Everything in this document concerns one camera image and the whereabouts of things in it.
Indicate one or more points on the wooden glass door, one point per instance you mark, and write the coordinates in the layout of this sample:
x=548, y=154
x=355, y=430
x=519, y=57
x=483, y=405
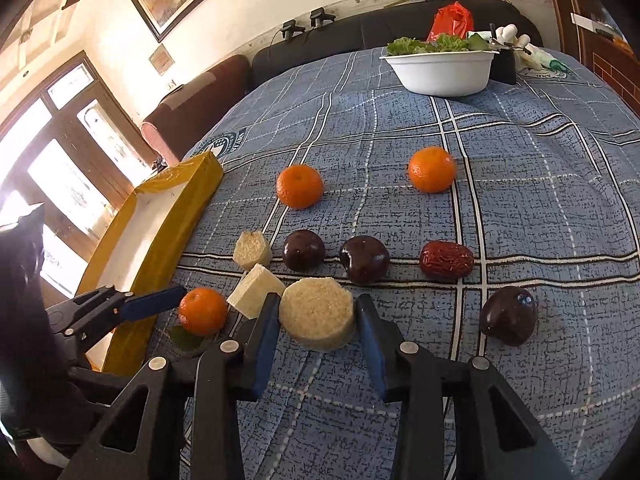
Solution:
x=80, y=160

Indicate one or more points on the black clamp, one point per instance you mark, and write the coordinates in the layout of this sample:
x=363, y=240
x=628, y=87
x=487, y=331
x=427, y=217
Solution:
x=321, y=17
x=291, y=30

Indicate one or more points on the small wall frame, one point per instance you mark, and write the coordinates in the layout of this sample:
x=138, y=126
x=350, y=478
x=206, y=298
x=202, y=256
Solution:
x=162, y=60

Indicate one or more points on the black sofa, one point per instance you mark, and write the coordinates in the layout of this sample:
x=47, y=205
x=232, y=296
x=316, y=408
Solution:
x=350, y=35

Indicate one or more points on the blue plaid blanket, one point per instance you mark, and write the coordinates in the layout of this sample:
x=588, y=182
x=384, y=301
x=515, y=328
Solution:
x=525, y=210

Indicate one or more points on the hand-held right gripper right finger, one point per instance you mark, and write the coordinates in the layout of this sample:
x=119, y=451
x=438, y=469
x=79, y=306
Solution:
x=372, y=345

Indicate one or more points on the white plush toy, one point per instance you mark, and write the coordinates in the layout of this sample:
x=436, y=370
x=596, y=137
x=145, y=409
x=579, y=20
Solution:
x=510, y=34

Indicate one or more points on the black box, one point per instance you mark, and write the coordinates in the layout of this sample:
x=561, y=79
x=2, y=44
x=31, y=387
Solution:
x=504, y=66

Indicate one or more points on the red plastic bag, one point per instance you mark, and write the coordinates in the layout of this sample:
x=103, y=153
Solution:
x=451, y=21

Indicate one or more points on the orange mandarin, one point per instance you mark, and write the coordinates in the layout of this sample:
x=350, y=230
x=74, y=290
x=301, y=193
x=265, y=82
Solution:
x=300, y=186
x=202, y=311
x=432, y=169

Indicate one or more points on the small white sugarcane piece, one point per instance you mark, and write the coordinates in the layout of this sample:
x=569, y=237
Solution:
x=252, y=250

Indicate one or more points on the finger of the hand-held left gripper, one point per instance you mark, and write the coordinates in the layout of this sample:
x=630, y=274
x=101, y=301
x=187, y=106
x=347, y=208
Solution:
x=95, y=379
x=150, y=304

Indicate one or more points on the wooden cabinet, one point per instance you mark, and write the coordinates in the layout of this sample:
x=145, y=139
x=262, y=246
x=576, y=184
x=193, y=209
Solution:
x=600, y=45

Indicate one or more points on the green lettuce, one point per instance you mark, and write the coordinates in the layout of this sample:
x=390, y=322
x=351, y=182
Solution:
x=415, y=46

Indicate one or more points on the white bowl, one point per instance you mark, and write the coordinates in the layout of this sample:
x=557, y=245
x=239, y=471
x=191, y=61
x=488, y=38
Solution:
x=440, y=74

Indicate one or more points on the dark red plum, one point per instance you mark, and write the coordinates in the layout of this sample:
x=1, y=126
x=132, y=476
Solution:
x=364, y=259
x=303, y=250
x=508, y=315

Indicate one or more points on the white cake wedge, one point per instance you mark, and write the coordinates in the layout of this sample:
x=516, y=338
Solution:
x=252, y=290

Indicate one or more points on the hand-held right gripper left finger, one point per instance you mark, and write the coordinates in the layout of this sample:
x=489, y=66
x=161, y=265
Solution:
x=265, y=345

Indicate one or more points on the white plastic bag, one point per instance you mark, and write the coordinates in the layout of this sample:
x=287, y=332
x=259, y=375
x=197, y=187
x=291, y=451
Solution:
x=540, y=57

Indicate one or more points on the brown armchair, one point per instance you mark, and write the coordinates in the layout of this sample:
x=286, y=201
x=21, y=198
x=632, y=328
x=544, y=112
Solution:
x=200, y=105

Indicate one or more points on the yellow cardboard tray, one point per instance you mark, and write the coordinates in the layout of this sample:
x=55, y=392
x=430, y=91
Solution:
x=200, y=185

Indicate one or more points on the large round sugarcane piece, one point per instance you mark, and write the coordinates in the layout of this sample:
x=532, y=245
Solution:
x=316, y=312

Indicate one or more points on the red jujube date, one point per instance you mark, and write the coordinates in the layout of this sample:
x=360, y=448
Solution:
x=446, y=260

